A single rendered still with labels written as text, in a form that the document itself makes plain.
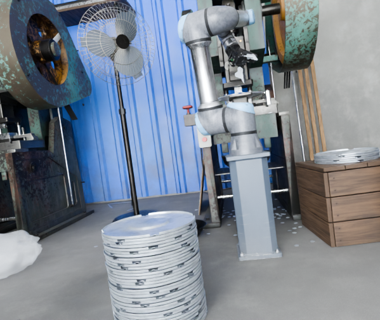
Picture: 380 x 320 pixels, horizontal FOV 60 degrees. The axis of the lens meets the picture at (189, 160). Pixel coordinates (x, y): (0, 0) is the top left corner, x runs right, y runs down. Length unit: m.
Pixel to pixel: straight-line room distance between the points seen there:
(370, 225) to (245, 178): 0.58
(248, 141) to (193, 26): 0.54
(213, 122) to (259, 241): 0.55
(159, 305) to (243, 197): 0.64
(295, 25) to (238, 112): 0.79
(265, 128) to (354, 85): 1.76
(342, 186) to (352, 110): 2.14
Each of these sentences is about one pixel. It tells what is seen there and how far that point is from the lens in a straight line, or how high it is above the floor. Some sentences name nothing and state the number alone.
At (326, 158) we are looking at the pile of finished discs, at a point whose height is 0.38.
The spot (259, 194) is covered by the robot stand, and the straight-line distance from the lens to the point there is 1.44.
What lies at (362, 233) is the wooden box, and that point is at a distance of 1.64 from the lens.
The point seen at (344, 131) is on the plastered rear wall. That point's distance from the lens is 3.61.
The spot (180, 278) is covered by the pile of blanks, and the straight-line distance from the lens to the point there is 0.98.
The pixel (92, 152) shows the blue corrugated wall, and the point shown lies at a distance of 3.73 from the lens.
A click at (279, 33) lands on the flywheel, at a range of 2.70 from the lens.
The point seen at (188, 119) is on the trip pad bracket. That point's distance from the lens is 2.05.
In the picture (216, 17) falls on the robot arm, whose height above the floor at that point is 1.03.
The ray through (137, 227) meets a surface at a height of 0.30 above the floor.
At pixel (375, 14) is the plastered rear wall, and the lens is 3.87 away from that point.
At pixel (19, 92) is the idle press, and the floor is 1.01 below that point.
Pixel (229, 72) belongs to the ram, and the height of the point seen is 0.95.
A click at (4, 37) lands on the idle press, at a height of 1.32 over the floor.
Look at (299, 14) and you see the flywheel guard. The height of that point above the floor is 1.15.
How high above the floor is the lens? 0.53
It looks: 3 degrees down
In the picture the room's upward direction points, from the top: 7 degrees counter-clockwise
